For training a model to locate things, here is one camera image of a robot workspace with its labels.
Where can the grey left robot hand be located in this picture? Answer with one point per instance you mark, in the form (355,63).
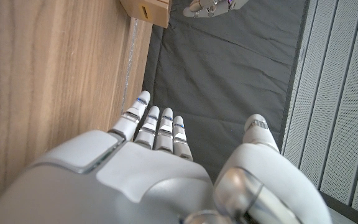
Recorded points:
(213,7)

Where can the black fabric backdrop curtain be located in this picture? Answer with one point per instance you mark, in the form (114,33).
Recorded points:
(222,68)

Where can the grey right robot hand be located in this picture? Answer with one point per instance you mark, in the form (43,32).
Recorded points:
(135,180)

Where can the white perforated panel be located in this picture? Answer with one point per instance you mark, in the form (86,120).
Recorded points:
(337,93)

